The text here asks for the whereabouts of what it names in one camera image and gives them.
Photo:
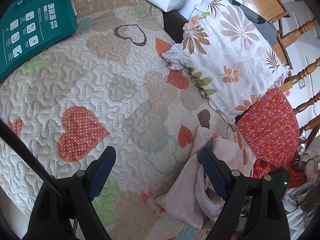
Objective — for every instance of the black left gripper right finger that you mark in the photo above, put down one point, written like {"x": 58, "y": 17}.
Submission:
{"x": 231, "y": 186}

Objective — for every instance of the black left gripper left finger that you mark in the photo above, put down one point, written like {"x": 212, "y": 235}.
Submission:
{"x": 81, "y": 189}

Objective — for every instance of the pale pink grey-trimmed sweater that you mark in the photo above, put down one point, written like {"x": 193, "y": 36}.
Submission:
{"x": 192, "y": 198}

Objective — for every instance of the grey blue clothes pile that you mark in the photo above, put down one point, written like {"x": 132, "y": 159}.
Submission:
{"x": 301, "y": 203}

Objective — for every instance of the red floral bed sheet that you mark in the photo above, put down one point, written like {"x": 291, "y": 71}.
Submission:
{"x": 271, "y": 130}

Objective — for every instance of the heart patterned quilted bedspread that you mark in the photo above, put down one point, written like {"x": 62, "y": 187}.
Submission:
{"x": 107, "y": 85}

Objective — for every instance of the white floral leaf pillow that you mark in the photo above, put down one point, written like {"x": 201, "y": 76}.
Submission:
{"x": 227, "y": 57}

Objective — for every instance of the wooden spindle chair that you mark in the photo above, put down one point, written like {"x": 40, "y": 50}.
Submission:
{"x": 296, "y": 45}

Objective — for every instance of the green printed box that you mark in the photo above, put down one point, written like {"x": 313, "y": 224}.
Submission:
{"x": 30, "y": 26}

